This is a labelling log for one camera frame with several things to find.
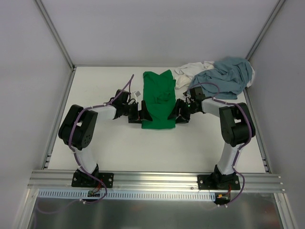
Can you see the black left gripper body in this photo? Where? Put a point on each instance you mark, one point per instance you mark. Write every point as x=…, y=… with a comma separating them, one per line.
x=134, y=112

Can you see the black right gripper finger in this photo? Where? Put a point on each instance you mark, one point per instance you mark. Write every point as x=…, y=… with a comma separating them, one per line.
x=183, y=119
x=175, y=113

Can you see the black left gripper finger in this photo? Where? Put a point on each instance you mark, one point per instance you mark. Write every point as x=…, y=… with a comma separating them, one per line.
x=134, y=120
x=144, y=113

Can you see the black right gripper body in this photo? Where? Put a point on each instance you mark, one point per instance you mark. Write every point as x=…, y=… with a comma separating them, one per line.
x=184, y=110

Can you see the green t-shirt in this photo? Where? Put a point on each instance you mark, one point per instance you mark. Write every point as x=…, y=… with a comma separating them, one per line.
x=159, y=96

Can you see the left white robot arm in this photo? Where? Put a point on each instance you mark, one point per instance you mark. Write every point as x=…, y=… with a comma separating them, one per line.
x=77, y=128

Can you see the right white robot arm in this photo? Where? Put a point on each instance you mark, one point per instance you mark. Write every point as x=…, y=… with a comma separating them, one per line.
x=237, y=130

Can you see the white t-shirt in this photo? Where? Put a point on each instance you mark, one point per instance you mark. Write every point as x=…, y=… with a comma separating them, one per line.
x=186, y=73

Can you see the blue-grey t-shirt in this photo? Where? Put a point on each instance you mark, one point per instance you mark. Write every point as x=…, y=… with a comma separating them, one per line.
x=229, y=77

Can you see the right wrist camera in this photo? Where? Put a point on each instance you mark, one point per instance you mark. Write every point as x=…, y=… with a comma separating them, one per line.
x=197, y=94

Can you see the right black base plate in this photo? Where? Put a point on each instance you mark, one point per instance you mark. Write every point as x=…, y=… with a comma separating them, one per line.
x=224, y=182

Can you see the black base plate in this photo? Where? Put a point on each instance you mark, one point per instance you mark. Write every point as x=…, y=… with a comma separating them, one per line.
x=81, y=179
x=224, y=182

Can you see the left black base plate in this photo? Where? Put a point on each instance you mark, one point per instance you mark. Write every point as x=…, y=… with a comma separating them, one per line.
x=81, y=179

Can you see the white slotted cable duct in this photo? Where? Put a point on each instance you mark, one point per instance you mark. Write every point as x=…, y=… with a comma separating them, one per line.
x=127, y=195

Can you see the aluminium mounting rail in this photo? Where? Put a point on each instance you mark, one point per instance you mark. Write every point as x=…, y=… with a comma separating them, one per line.
x=157, y=181

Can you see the left aluminium frame post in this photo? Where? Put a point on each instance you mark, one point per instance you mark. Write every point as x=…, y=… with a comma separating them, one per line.
x=46, y=17

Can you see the aluminium frame post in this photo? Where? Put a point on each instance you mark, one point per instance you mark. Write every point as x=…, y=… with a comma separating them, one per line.
x=271, y=18
x=46, y=17

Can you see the right aluminium frame post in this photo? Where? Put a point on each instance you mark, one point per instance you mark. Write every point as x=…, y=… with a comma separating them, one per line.
x=271, y=18

